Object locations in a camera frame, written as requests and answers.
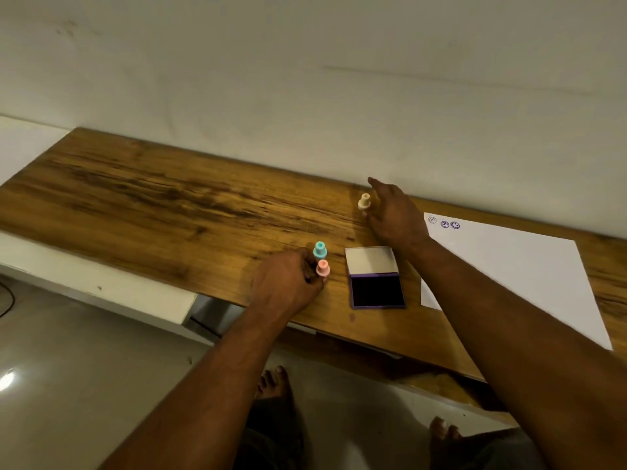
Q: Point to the person's left hand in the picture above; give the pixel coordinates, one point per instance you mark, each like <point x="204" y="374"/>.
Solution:
<point x="281" y="286"/>

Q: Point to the person's right hand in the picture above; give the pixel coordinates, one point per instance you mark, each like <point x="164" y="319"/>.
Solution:
<point x="399" y="217"/>

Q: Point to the person's left fingers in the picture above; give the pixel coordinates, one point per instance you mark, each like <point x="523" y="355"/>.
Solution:
<point x="309" y="271"/>

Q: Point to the person's right thumb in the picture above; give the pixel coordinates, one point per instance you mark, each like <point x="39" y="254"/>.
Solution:
<point x="373" y="219"/>

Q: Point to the pink stamp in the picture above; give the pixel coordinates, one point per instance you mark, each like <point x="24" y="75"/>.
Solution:
<point x="323" y="269"/>

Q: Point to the beige stamp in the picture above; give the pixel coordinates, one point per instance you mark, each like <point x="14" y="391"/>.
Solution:
<point x="364" y="202"/>

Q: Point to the person's left forearm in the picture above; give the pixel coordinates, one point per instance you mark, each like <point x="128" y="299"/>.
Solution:
<point x="210" y="396"/>

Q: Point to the person's right forearm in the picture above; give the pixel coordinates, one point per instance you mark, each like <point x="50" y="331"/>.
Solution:
<point x="514" y="337"/>

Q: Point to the teal stamp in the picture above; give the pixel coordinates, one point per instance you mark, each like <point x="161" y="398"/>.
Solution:
<point x="320" y="249"/>

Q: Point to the purple ink pad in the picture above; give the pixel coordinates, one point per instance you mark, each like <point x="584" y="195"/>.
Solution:
<point x="376" y="283"/>

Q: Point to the person's left foot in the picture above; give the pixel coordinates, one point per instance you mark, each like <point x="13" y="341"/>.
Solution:
<point x="273" y="384"/>

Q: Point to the person's foot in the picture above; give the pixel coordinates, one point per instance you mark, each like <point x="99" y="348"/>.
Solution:
<point x="273" y="384"/>
<point x="443" y="430"/>

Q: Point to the white paper sheet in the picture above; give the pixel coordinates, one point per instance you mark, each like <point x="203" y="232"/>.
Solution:
<point x="529" y="269"/>

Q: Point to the dark trousers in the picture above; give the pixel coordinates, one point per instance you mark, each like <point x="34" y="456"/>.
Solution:
<point x="274" y="435"/>

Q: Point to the person's right foot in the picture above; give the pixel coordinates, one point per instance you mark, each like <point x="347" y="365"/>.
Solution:
<point x="443" y="430"/>

